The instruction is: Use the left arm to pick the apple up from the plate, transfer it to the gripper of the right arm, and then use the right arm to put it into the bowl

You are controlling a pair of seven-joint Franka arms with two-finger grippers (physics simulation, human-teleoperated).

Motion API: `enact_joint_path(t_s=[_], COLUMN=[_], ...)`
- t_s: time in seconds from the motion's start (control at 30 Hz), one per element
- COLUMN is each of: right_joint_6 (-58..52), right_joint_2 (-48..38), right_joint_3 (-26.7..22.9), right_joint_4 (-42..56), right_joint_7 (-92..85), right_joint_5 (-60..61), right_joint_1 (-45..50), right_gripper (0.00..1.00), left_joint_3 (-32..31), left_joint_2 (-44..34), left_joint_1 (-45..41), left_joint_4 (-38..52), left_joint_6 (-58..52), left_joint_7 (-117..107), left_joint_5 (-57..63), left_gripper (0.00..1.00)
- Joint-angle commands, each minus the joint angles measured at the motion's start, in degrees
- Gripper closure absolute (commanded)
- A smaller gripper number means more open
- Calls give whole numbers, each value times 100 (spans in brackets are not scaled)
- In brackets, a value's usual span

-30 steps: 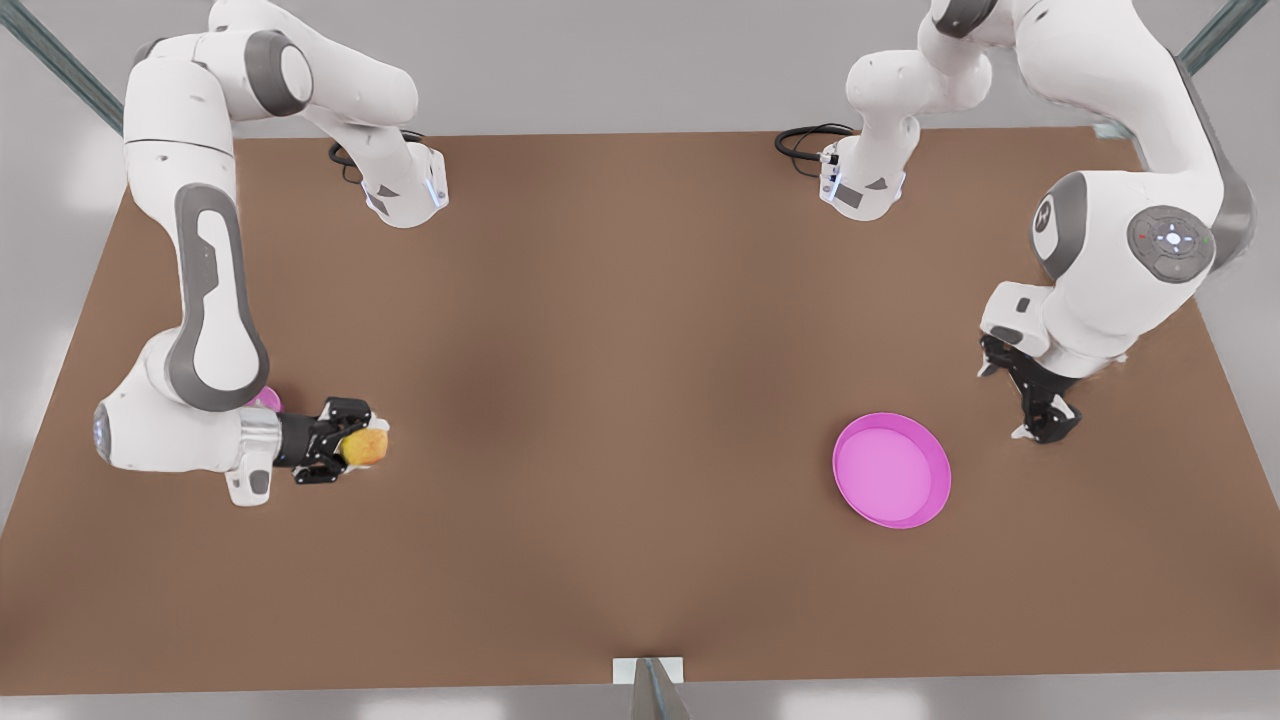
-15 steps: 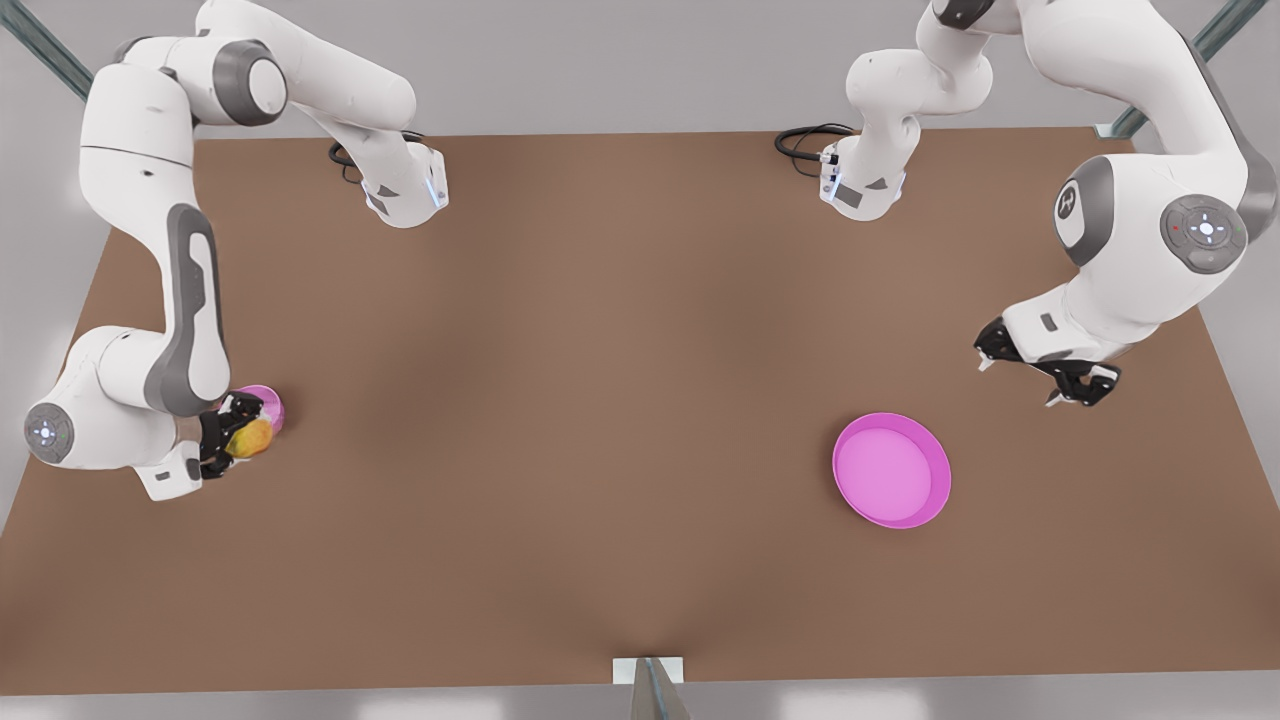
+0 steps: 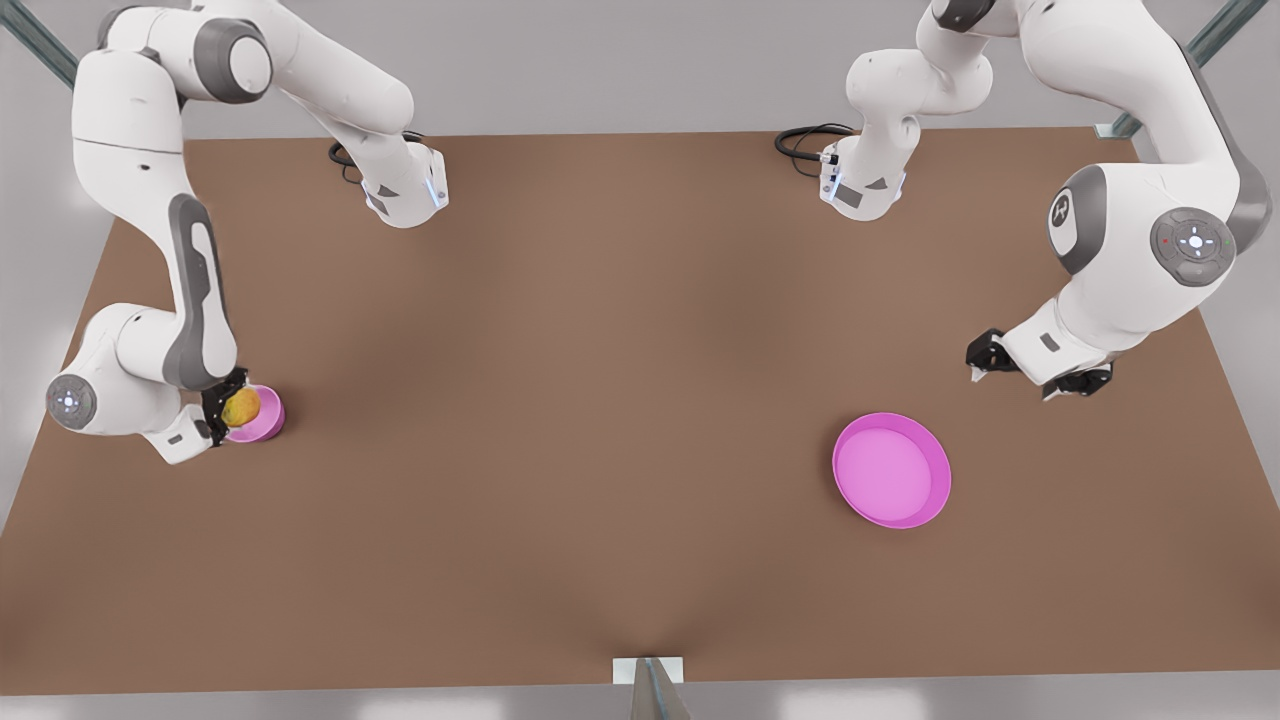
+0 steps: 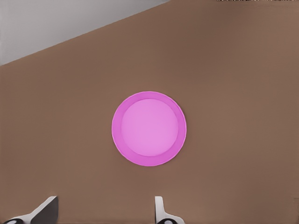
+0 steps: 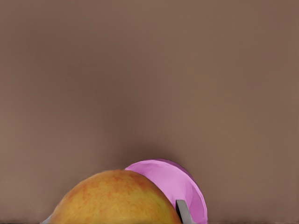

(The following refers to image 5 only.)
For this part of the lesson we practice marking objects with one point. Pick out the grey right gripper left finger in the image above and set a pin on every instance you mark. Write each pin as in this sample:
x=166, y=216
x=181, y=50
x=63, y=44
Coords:
x=46, y=220

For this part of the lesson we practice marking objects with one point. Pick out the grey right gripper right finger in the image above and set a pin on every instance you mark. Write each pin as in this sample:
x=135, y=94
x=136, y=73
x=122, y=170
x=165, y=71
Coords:
x=184, y=211

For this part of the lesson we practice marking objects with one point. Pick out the orange-yellow apple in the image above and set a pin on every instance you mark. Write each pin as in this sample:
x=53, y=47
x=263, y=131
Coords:
x=112, y=200

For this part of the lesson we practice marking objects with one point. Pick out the pink bowl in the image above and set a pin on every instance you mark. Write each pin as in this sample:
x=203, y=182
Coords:
x=177, y=182

